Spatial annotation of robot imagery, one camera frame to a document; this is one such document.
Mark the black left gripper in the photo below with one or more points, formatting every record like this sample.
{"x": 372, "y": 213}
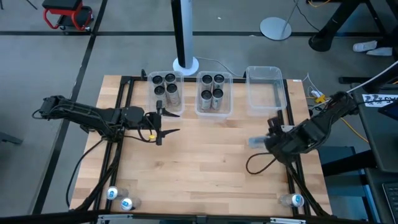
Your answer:
{"x": 152, "y": 121}

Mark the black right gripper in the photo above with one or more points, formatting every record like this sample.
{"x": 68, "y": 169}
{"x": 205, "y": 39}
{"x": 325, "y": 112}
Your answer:
{"x": 286, "y": 144}

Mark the clear plastic bin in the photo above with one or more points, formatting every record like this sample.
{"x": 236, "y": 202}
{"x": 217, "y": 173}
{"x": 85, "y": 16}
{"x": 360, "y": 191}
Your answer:
{"x": 214, "y": 114}
{"x": 265, "y": 93}
{"x": 154, "y": 109}

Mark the silver can with blue top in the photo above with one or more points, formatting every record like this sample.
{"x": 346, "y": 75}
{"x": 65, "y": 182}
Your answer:
{"x": 126, "y": 203}
{"x": 297, "y": 200}
{"x": 112, "y": 193}
{"x": 256, "y": 142}

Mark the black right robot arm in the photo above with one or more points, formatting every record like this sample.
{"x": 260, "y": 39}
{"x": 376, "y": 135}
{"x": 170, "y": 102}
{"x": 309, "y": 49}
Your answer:
{"x": 329, "y": 118}

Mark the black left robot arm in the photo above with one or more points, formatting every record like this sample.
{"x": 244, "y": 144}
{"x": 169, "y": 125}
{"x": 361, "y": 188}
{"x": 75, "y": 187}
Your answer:
{"x": 93, "y": 115}

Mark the yellow left gripper tag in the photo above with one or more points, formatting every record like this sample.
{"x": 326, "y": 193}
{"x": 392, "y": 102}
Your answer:
{"x": 151, "y": 136}

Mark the white power adapter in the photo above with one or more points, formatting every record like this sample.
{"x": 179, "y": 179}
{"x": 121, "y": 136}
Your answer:
{"x": 316, "y": 93}

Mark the black floor bar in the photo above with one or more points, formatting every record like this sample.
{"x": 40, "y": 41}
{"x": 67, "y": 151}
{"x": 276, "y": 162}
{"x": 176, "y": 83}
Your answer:
{"x": 348, "y": 163}

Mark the white round floor stand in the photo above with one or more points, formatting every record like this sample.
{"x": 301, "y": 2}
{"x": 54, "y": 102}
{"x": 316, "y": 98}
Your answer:
{"x": 275, "y": 28}

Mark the white paper label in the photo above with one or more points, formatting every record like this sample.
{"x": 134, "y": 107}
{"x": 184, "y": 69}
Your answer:
{"x": 376, "y": 100}

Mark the black desk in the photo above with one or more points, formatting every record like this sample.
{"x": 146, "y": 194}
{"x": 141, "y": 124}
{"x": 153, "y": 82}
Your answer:
{"x": 382, "y": 140}

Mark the black desk leg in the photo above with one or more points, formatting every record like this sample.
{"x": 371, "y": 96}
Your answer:
{"x": 377, "y": 15}
{"x": 329, "y": 31}

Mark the dark tablet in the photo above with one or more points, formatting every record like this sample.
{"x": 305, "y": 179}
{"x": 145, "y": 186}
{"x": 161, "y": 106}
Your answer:
{"x": 391, "y": 112}

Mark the person's white shoe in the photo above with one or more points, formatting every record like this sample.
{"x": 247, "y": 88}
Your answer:
{"x": 378, "y": 52}
{"x": 365, "y": 46}

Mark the black laptop keyboard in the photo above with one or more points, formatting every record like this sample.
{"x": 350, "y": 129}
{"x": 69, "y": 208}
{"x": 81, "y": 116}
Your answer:
{"x": 392, "y": 199}

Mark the dark stand foot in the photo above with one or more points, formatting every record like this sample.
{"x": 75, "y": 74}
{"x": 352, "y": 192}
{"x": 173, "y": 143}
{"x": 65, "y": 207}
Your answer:
{"x": 9, "y": 139}

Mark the red and black rolling stool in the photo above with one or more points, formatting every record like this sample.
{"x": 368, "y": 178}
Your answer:
{"x": 62, "y": 3}

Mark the silver frame bracket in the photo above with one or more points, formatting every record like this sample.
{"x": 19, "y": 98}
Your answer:
{"x": 287, "y": 127}

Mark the black aluminium table frame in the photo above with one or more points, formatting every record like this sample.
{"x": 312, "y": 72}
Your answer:
{"x": 136, "y": 78}

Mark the tall camera pole with base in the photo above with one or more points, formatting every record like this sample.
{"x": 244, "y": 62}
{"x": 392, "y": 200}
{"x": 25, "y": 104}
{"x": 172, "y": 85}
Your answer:
{"x": 177, "y": 31}

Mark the silver frame plate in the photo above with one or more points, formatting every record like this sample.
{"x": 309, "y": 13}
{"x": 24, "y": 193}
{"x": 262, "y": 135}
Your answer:
{"x": 287, "y": 221}
{"x": 115, "y": 218}

